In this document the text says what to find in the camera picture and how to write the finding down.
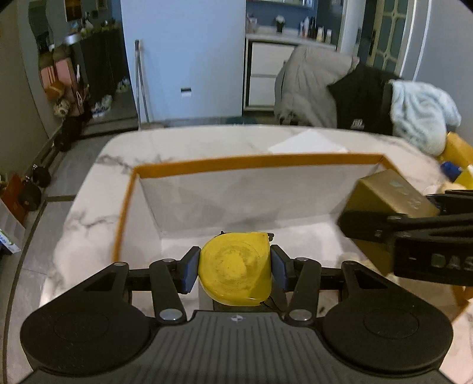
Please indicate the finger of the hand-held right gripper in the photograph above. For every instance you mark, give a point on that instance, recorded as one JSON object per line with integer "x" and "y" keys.
{"x": 454, "y": 201}
{"x": 366, "y": 225}

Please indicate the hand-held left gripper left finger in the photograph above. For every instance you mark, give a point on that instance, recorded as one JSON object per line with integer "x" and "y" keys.
{"x": 190, "y": 268}

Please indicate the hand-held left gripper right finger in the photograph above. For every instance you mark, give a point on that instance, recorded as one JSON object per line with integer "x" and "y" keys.
{"x": 279, "y": 269}

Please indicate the gold rectangular box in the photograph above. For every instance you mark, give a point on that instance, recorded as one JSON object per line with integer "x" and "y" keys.
{"x": 373, "y": 195}

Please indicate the yellow tape measure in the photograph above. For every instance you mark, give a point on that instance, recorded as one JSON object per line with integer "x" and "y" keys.
{"x": 232, "y": 269}

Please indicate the orange-rimmed cardboard box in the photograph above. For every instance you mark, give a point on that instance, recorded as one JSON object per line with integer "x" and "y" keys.
{"x": 240, "y": 199}

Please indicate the blue toy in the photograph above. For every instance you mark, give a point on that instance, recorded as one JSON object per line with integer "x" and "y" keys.
{"x": 450, "y": 169}

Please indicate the yellow carton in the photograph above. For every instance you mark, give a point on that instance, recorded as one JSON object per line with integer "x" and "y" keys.
{"x": 460, "y": 149}

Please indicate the light blue fleece blanket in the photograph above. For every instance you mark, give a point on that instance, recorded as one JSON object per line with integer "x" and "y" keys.
{"x": 421, "y": 110}

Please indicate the white paper sheet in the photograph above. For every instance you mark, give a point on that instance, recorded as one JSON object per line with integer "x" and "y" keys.
{"x": 308, "y": 142}

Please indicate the black jacket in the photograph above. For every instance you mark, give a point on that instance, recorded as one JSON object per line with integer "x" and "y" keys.
{"x": 364, "y": 99}

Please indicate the grey puffer jacket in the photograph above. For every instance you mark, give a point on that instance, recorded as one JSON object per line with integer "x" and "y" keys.
{"x": 306, "y": 85}

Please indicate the glass panel door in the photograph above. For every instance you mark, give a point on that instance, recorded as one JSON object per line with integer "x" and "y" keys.
{"x": 390, "y": 33}

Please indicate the white printed box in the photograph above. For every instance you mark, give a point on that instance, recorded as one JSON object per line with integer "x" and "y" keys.
{"x": 9, "y": 232}

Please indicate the pair of white sneakers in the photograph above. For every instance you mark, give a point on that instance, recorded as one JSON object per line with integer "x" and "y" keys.
{"x": 101, "y": 106}

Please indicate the white cabinet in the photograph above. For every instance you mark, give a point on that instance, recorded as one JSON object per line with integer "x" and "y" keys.
{"x": 266, "y": 66}

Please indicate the red-brown box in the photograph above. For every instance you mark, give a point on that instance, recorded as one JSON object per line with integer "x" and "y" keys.
{"x": 13, "y": 195}

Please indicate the group of bottles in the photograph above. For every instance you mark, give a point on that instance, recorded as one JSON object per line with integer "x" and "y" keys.
{"x": 314, "y": 29}

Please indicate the soccer ball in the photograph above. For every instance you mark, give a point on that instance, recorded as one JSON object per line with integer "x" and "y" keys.
{"x": 61, "y": 107}

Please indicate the flower vase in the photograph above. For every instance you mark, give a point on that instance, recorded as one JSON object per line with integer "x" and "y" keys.
{"x": 281, "y": 24}

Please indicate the basketball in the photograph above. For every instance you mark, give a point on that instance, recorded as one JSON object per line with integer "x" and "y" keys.
{"x": 55, "y": 89}

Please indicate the black sideboard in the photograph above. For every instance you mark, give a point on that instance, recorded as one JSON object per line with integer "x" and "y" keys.
{"x": 99, "y": 62}

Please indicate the pink bags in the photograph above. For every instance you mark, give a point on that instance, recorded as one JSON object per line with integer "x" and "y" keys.
{"x": 55, "y": 74}

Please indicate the wall socket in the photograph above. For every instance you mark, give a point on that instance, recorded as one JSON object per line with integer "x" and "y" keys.
{"x": 186, "y": 92}

